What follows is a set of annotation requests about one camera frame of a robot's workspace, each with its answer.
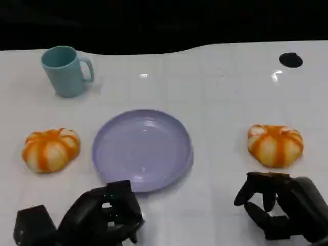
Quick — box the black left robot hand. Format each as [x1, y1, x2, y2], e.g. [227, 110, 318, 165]
[56, 179, 146, 246]

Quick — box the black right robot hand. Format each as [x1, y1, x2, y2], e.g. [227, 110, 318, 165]
[234, 171, 328, 244]

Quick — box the orange white toy bread roll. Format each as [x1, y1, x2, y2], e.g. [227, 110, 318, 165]
[247, 124, 304, 169]
[22, 128, 81, 173]

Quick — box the lilac plate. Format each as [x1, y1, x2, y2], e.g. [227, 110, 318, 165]
[92, 109, 194, 193]

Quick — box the pale green mug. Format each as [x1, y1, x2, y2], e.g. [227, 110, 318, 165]
[41, 45, 95, 98]

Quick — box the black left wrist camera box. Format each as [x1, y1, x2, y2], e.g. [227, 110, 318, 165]
[13, 204, 57, 246]

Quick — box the black table cable grommet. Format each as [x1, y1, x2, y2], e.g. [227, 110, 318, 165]
[278, 52, 303, 68]

